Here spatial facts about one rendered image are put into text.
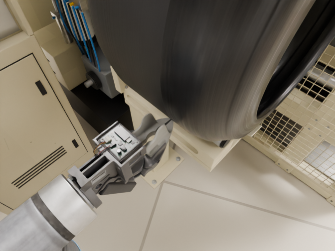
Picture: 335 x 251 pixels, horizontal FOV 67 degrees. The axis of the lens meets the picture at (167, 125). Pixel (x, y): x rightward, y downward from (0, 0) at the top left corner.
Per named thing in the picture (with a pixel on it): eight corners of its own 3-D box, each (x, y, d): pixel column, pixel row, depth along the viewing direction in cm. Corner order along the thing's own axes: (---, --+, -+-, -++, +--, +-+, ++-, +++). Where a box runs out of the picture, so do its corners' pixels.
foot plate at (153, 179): (124, 160, 159) (123, 159, 157) (154, 134, 169) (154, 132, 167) (154, 189, 148) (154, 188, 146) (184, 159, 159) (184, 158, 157)
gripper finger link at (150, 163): (171, 148, 47) (136, 180, 43) (171, 152, 48) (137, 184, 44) (153, 133, 48) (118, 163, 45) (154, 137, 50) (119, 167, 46)
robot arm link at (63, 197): (82, 240, 41) (50, 199, 45) (106, 217, 43) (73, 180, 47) (64, 228, 34) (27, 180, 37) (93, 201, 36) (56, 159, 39)
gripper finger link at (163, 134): (184, 114, 46) (147, 147, 42) (183, 132, 50) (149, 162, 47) (172, 105, 47) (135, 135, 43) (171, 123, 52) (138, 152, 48)
